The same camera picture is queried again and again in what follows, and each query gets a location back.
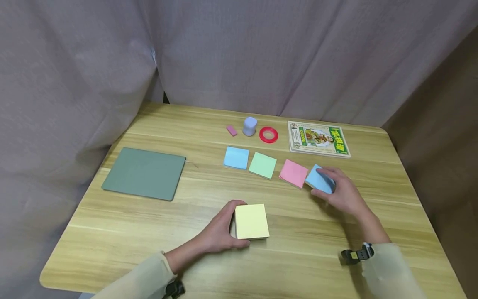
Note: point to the person's right hand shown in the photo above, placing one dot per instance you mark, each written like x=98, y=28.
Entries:
x=347, y=195

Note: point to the person's left hand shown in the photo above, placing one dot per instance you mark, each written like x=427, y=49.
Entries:
x=218, y=232

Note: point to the person's left thumb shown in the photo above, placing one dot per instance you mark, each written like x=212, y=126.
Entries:
x=241, y=245

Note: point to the person's left index finger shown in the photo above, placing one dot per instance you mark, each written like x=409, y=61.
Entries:
x=234, y=204

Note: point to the person's right fingers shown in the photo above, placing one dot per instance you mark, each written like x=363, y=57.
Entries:
x=332, y=174

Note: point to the person's right thumb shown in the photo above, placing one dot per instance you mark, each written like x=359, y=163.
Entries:
x=320, y=195

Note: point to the blue sticky note pad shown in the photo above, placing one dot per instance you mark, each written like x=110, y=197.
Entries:
x=236, y=158
x=318, y=180

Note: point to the yellow sticky note pad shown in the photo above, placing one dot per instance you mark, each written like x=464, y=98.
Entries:
x=251, y=221

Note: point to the person's right forearm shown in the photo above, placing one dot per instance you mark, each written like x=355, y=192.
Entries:
x=388, y=265

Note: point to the person's left forearm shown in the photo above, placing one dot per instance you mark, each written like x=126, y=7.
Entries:
x=149, y=278

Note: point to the pink sticky note pad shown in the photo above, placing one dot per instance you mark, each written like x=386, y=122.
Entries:
x=294, y=172

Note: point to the illustrated book with green cover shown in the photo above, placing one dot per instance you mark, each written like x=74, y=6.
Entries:
x=318, y=138

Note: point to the green sticky note pad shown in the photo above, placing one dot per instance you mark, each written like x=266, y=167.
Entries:
x=263, y=165

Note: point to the black wrist band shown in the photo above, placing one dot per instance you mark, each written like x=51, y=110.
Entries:
x=356, y=254
x=175, y=288

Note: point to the pink eraser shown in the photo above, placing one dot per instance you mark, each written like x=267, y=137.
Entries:
x=232, y=131

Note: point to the red tape roll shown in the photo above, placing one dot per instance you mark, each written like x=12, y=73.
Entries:
x=263, y=136

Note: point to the small lavender cylinder container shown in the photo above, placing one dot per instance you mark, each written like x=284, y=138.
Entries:
x=250, y=126

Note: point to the grey-green rectangular mat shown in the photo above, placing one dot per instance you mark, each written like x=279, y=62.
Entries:
x=145, y=173

